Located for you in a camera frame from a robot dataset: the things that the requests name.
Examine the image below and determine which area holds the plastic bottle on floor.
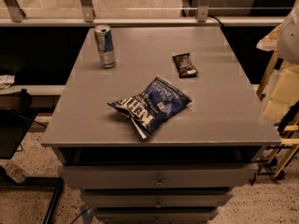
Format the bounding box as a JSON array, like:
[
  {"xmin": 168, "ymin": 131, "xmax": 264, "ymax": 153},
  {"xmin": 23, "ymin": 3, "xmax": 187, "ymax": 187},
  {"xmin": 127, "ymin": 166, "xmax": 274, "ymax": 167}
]
[{"xmin": 5, "ymin": 162, "xmax": 26, "ymax": 184}]

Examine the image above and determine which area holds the redbull can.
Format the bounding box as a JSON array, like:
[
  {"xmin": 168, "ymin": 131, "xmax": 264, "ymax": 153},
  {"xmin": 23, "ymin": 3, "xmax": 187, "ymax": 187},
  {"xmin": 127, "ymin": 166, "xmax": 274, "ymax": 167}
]
[{"xmin": 94, "ymin": 24, "xmax": 116, "ymax": 68}]

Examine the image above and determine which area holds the metal railing post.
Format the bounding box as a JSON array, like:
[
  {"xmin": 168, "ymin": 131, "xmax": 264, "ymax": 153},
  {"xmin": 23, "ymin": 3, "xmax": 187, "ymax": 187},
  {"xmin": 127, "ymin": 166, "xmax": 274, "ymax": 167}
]
[
  {"xmin": 4, "ymin": 0, "xmax": 26, "ymax": 22},
  {"xmin": 196, "ymin": 0, "xmax": 209, "ymax": 22},
  {"xmin": 80, "ymin": 0, "xmax": 95, "ymax": 22}
]

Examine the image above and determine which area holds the grey drawer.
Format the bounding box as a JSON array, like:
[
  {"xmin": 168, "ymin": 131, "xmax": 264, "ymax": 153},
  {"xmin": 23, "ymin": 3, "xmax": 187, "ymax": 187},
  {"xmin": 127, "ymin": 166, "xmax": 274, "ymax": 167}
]
[
  {"xmin": 59, "ymin": 163, "xmax": 258, "ymax": 189},
  {"xmin": 81, "ymin": 189, "xmax": 233, "ymax": 208},
  {"xmin": 95, "ymin": 208, "xmax": 218, "ymax": 223}
]

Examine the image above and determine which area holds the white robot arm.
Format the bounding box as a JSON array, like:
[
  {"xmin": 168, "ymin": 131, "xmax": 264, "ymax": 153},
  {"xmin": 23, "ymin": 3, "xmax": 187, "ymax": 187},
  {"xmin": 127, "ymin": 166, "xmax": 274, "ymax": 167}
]
[{"xmin": 278, "ymin": 6, "xmax": 299, "ymax": 63}]

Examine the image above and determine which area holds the dark brown snack bar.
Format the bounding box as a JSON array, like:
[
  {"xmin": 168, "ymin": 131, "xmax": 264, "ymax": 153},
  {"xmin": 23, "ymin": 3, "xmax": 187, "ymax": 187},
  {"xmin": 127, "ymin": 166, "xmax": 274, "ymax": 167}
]
[{"xmin": 172, "ymin": 53, "xmax": 198, "ymax": 78}]

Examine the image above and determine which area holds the middle grey drawer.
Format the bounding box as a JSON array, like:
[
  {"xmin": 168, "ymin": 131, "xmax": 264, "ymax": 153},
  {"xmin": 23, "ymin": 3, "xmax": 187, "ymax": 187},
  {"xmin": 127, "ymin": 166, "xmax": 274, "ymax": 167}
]
[{"xmin": 81, "ymin": 189, "xmax": 233, "ymax": 208}]

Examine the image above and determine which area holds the black side table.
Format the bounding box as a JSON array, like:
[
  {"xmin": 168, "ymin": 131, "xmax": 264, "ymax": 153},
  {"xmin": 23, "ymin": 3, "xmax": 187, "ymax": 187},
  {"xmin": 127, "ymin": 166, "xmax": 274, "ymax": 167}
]
[{"xmin": 0, "ymin": 89, "xmax": 40, "ymax": 161}]

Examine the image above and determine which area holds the blue chip bag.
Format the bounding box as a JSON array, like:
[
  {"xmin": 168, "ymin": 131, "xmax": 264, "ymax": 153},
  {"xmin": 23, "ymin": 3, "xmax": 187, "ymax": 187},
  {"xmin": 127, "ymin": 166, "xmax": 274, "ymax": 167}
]
[{"xmin": 108, "ymin": 77, "xmax": 192, "ymax": 139}]

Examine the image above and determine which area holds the white crumpled paper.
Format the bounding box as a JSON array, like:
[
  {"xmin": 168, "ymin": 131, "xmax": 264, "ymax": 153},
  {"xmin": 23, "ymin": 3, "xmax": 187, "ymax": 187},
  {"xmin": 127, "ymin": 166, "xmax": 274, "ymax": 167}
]
[{"xmin": 0, "ymin": 75, "xmax": 15, "ymax": 90}]

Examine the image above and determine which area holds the bottom grey drawer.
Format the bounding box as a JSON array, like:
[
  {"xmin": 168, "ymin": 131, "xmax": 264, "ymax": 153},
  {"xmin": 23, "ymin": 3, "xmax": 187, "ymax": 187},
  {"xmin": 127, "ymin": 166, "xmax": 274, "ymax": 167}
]
[{"xmin": 95, "ymin": 208, "xmax": 218, "ymax": 223}]

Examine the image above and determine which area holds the top grey drawer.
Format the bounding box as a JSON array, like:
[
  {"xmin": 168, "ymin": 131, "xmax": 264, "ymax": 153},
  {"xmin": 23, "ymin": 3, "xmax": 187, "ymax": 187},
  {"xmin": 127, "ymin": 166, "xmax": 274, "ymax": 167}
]
[{"xmin": 59, "ymin": 163, "xmax": 258, "ymax": 189}]

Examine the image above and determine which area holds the grey drawer cabinet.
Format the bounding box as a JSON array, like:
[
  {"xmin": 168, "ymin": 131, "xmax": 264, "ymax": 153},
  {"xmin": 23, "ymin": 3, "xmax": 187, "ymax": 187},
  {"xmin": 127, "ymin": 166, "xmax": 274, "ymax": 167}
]
[{"xmin": 42, "ymin": 27, "xmax": 279, "ymax": 224}]

